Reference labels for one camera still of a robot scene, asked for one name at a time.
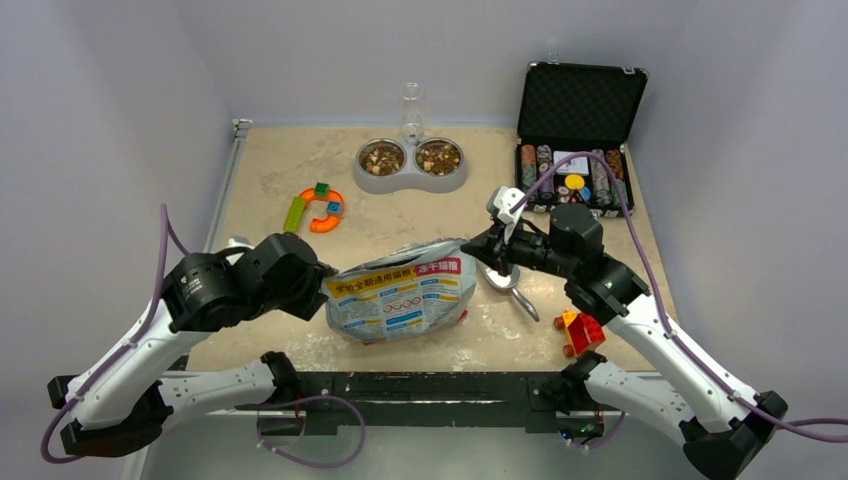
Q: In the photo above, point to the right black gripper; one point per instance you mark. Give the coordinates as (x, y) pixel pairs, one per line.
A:
(494, 248)

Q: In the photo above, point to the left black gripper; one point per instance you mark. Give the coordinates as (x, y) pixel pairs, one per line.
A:
(310, 298)

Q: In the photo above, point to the metal food scoop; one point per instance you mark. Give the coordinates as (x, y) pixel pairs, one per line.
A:
(509, 284)

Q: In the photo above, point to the pet food bag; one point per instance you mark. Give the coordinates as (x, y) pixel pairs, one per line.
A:
(414, 291)

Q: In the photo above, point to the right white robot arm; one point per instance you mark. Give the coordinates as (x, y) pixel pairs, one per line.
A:
(697, 404)

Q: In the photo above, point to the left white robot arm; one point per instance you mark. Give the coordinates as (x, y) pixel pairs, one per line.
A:
(127, 399)

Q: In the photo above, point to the grey double pet bowl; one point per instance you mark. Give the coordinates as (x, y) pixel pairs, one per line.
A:
(434, 165)

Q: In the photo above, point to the orange green toy block piece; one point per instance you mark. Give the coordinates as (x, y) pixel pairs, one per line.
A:
(328, 205)

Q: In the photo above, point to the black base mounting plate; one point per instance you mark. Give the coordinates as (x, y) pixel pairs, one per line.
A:
(535, 402)

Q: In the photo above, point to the red yellow toy block car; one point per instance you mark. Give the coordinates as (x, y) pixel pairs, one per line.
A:
(582, 332)

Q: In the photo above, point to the clear water bottle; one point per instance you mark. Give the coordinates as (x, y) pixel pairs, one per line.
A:
(412, 113)

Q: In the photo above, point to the black poker chip case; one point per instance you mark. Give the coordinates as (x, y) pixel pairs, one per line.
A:
(575, 121)

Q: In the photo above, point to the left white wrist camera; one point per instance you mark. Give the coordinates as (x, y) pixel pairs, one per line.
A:
(237, 245)

